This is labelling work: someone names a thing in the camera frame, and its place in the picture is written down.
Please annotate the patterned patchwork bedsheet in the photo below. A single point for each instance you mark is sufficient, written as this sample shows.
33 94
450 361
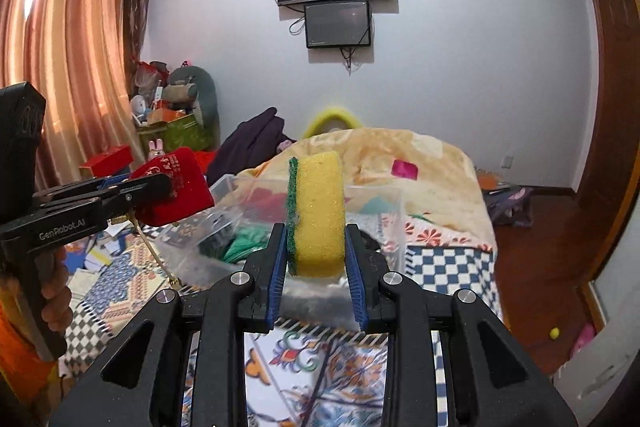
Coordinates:
300 372

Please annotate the small black wall monitor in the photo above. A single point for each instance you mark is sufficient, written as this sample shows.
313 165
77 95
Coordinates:
338 25

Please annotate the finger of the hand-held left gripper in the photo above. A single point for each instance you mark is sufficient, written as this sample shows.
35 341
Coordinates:
130 189

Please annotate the wooden door frame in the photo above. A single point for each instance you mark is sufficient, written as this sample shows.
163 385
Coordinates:
615 107

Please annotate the person's left hand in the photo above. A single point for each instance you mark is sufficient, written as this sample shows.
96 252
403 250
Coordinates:
54 292

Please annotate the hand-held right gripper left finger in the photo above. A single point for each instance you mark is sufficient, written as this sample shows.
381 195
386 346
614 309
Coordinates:
276 276

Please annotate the green gift bag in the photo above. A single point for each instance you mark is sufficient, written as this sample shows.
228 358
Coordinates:
186 132

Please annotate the pink bunny toy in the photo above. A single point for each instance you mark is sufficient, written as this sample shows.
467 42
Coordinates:
157 149

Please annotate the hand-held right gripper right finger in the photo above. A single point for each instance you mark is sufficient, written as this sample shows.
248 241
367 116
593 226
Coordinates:
355 277

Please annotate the red cloth pouch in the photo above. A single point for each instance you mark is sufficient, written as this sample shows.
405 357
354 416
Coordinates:
172 187

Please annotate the small yellow ball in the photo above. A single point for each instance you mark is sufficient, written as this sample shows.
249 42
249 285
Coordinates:
554 333

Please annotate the yellow floral blanket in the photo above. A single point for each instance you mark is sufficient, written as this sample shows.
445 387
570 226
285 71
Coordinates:
400 172

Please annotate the clear plastic storage box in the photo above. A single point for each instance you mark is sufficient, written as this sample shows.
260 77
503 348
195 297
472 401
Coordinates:
280 232

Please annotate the person's left forearm orange sleeve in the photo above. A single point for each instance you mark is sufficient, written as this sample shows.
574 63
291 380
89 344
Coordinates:
20 357

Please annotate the pink orange curtain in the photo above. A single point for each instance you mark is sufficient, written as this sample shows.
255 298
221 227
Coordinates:
65 57

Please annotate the red gift box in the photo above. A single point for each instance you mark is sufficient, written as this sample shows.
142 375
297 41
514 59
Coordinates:
105 162

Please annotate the green cloth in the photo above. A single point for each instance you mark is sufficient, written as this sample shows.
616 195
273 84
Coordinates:
245 243

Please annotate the dark purple clothing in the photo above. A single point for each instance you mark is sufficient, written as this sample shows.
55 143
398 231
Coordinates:
245 142

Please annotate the yellow green sponge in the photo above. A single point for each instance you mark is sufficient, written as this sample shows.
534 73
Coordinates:
317 217

